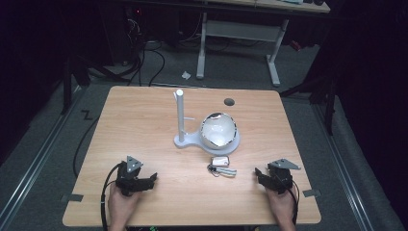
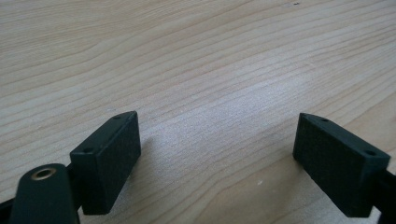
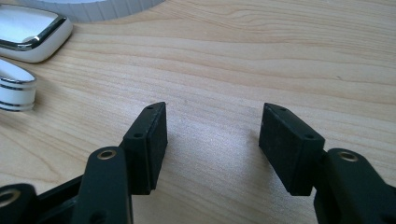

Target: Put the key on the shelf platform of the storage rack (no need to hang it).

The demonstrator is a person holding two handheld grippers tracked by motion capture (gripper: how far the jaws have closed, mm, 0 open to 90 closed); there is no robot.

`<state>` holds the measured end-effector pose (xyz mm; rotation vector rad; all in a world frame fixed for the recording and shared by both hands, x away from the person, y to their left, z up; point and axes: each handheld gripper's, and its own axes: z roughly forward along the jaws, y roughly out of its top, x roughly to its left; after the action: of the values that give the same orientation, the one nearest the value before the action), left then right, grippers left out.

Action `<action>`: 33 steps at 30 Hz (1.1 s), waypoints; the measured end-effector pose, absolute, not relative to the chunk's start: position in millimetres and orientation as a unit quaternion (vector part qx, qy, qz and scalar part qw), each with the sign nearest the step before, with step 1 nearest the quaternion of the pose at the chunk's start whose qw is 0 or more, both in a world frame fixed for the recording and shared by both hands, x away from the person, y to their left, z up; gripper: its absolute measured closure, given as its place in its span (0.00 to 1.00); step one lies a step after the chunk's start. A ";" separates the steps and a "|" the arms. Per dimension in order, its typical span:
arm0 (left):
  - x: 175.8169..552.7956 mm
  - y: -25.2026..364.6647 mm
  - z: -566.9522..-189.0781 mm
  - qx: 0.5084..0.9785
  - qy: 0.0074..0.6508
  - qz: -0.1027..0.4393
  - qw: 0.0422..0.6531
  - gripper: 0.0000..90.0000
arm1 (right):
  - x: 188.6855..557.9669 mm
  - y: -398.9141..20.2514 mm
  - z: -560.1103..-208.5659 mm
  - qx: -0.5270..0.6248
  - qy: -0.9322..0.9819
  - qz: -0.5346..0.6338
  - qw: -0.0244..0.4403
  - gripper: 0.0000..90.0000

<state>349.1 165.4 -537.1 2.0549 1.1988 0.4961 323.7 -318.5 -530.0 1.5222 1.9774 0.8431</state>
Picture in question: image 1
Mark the person's left hand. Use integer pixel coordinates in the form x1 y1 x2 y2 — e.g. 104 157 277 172
107 184 142 227

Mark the white-framed wooden desk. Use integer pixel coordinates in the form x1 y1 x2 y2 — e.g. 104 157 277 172
195 0 332 88

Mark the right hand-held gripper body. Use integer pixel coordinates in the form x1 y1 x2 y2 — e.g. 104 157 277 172
267 158 302 195

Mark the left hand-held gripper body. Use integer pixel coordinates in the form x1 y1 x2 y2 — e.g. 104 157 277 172
115 155 144 197

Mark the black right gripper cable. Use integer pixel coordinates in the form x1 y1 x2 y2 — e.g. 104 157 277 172
288 178 301 227

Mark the white key fob with strap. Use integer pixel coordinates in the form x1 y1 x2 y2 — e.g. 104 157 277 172
206 155 238 178

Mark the black cable bundle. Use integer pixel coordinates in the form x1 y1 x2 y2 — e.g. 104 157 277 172
116 13 166 88

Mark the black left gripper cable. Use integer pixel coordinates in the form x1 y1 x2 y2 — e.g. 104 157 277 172
100 161 125 231

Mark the black metal stand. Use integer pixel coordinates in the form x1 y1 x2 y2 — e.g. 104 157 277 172
59 54 133 116
279 68 338 136

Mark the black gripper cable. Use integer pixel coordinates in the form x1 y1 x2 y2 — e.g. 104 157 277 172
100 161 125 231
288 178 301 227

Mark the white hook stand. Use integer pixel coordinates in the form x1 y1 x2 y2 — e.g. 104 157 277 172
172 89 242 157

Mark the metal floor rail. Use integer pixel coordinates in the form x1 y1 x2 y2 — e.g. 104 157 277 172
312 102 374 231
0 86 85 225

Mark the person's right hand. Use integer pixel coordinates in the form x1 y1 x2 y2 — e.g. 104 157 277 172
264 185 298 225

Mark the black floor cable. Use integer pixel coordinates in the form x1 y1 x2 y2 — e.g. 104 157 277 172
72 115 101 179

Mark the white bowl with silver rim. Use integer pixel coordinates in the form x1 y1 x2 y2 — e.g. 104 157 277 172
199 112 239 151

